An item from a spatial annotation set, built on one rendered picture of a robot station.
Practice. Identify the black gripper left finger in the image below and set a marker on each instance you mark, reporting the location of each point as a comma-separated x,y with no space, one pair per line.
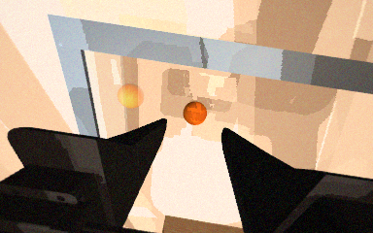
119,164

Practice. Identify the grey l-shaped wall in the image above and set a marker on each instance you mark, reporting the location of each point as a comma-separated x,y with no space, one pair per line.
72,36

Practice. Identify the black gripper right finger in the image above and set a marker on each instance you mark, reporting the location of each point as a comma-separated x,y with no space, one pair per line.
270,195

